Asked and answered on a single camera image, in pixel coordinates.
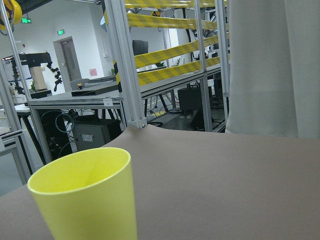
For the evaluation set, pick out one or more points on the yellow plastic cup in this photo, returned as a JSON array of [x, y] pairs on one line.
[[87, 195]]

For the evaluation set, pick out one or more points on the yellow black barrier tape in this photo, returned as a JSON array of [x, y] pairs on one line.
[[159, 22]]

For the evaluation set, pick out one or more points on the grey computer case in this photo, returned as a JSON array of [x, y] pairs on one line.
[[95, 134]]

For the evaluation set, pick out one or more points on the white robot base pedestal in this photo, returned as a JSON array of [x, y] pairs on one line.
[[274, 85]]

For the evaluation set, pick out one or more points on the black box on bench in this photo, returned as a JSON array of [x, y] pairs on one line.
[[94, 91]]

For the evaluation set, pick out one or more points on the aluminium frame post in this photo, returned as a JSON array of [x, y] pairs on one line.
[[122, 48]]

